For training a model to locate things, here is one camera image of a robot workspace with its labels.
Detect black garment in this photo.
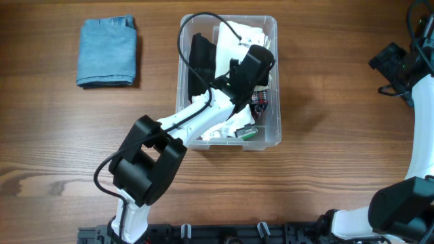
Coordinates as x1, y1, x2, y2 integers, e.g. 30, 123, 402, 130
187, 33, 216, 102

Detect white printed t-shirt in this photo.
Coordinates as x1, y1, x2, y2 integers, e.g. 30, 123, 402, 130
200, 104, 258, 140

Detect clear plastic storage container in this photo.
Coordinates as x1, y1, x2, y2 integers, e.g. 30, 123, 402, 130
176, 15, 282, 150

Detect black left camera cable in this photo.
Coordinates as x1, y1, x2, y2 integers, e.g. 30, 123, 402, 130
93, 12, 243, 244

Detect cream white garment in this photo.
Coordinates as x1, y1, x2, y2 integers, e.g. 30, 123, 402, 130
215, 21, 271, 78

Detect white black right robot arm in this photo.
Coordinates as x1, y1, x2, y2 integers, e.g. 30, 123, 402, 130
312, 13, 433, 243

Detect blue denim jeans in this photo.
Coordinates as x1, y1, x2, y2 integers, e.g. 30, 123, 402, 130
76, 14, 137, 88

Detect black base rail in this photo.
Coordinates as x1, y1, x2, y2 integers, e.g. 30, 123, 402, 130
77, 222, 340, 244

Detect red plaid shirt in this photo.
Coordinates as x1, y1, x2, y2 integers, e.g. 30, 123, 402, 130
250, 90, 268, 118

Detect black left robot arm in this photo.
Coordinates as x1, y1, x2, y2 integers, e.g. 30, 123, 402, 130
108, 54, 275, 243

